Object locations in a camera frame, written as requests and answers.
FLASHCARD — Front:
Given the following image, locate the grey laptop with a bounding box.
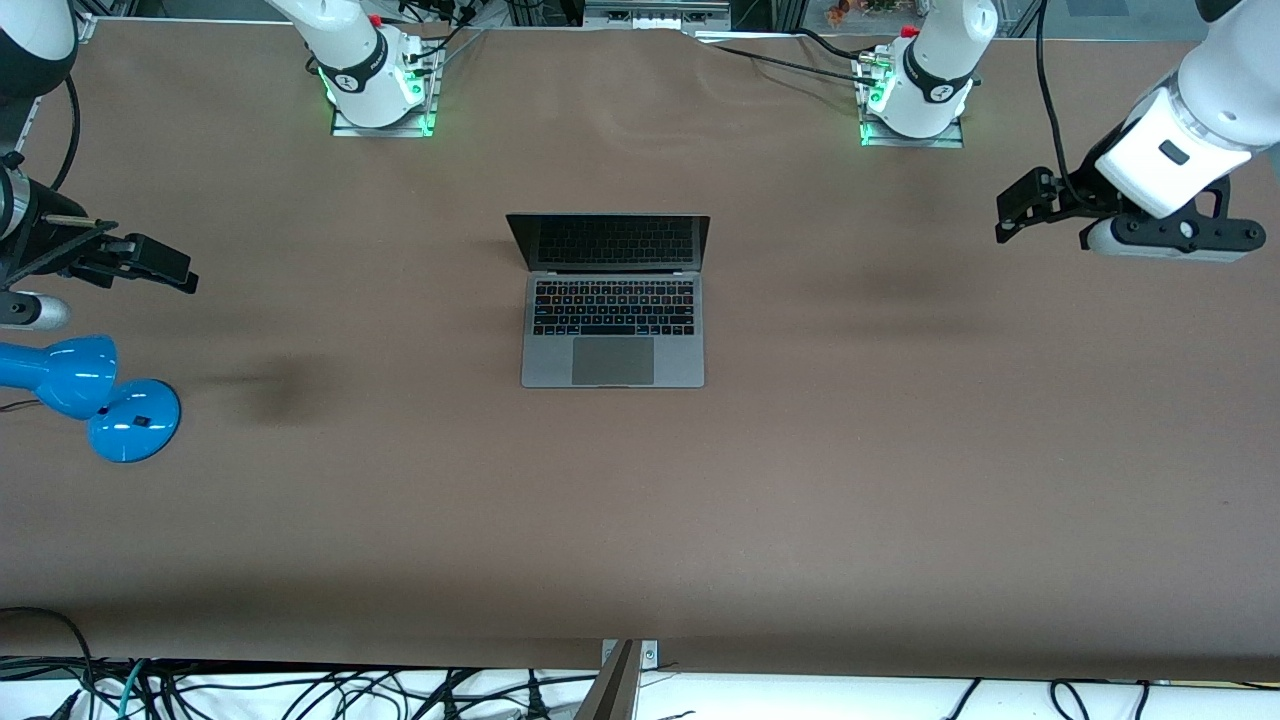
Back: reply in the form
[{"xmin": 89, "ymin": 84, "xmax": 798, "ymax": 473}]
[{"xmin": 505, "ymin": 213, "xmax": 711, "ymax": 389}]

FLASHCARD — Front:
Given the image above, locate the blue desk lamp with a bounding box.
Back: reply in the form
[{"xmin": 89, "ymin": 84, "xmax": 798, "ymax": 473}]
[{"xmin": 0, "ymin": 335, "xmax": 183, "ymax": 464}]

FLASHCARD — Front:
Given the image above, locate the brown table cover sheet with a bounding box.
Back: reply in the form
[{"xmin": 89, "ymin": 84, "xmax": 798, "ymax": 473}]
[{"xmin": 0, "ymin": 18, "xmax": 1280, "ymax": 683}]

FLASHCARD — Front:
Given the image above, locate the grey power strip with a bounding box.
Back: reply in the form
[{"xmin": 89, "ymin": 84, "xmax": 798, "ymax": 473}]
[{"xmin": 583, "ymin": 0, "xmax": 733, "ymax": 33}]

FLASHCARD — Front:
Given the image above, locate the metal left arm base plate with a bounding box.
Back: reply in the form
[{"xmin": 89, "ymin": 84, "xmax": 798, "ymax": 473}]
[{"xmin": 859, "ymin": 50, "xmax": 967, "ymax": 150}]

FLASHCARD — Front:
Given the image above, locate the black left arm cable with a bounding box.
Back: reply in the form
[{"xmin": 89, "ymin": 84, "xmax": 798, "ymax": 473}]
[{"xmin": 1034, "ymin": 0, "xmax": 1103, "ymax": 213}]

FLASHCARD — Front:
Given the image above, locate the curved black table cable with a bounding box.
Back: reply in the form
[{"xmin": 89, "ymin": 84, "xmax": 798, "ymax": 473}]
[{"xmin": 795, "ymin": 27, "xmax": 867, "ymax": 62}]

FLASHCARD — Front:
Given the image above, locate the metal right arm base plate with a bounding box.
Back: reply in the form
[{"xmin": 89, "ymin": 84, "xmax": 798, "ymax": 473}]
[{"xmin": 331, "ymin": 40, "xmax": 439, "ymax": 139}]

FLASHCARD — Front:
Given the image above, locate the straight black table cable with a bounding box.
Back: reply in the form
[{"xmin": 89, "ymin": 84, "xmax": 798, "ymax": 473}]
[{"xmin": 712, "ymin": 43, "xmax": 880, "ymax": 87}]

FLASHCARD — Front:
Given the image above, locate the black looped floor cable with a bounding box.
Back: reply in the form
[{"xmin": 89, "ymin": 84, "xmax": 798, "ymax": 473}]
[{"xmin": 0, "ymin": 606, "xmax": 97, "ymax": 720}]

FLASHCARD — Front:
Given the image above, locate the black base cable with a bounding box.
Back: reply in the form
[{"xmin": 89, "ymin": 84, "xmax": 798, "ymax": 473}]
[{"xmin": 403, "ymin": 0, "xmax": 487, "ymax": 64}]

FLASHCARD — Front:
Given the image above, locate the teal cable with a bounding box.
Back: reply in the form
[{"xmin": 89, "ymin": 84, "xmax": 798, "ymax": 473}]
[{"xmin": 117, "ymin": 657, "xmax": 150, "ymax": 720}]

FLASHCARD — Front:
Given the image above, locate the dark metal mount beam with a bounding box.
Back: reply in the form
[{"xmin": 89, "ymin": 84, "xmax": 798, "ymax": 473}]
[{"xmin": 574, "ymin": 640, "xmax": 642, "ymax": 720}]

